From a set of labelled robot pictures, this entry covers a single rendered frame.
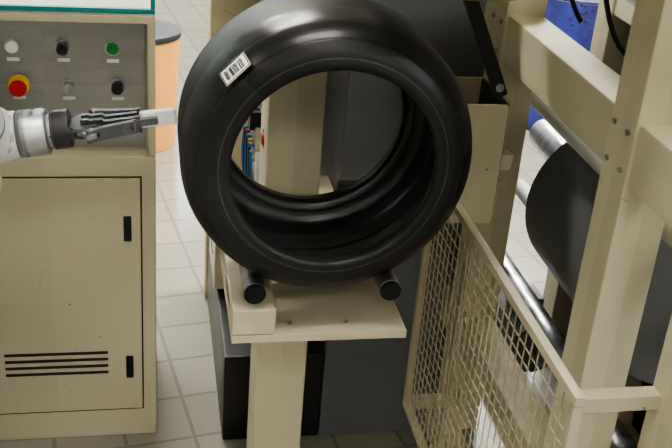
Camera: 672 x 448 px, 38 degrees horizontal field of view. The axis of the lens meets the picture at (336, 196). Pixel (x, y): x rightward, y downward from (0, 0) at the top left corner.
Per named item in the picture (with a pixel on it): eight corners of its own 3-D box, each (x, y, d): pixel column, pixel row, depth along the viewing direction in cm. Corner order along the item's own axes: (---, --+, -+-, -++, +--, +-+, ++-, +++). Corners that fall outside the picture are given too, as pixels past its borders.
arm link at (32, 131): (17, 103, 189) (49, 99, 190) (27, 146, 193) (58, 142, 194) (12, 120, 181) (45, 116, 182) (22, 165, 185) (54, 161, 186)
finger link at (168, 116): (139, 112, 189) (139, 113, 188) (175, 108, 190) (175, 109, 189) (141, 126, 190) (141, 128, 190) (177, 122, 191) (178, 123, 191)
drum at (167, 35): (187, 154, 484) (189, 39, 459) (109, 159, 471) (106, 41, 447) (172, 126, 515) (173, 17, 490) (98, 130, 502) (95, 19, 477)
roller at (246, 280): (244, 204, 228) (253, 219, 230) (227, 213, 228) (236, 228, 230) (260, 282, 197) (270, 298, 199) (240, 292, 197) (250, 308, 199)
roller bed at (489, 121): (411, 187, 251) (425, 75, 238) (467, 187, 253) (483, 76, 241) (431, 223, 233) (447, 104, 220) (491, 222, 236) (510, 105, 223)
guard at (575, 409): (401, 404, 268) (431, 168, 238) (408, 403, 268) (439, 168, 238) (510, 697, 188) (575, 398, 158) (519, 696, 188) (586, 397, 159)
